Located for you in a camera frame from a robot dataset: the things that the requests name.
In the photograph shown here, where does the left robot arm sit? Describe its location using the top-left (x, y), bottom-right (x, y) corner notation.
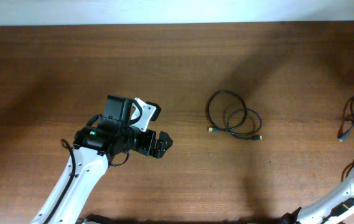
top-left (32, 95), bottom-right (173, 223)

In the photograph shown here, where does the left camera black cable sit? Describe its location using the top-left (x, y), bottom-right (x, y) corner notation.
top-left (41, 99), bottom-right (143, 224)

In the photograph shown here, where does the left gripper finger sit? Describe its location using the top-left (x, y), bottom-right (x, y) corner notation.
top-left (151, 141), bottom-right (168, 159)
top-left (157, 131), bottom-right (173, 149)

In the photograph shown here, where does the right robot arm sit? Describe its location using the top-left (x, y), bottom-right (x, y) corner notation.
top-left (277, 160), bottom-right (354, 224)

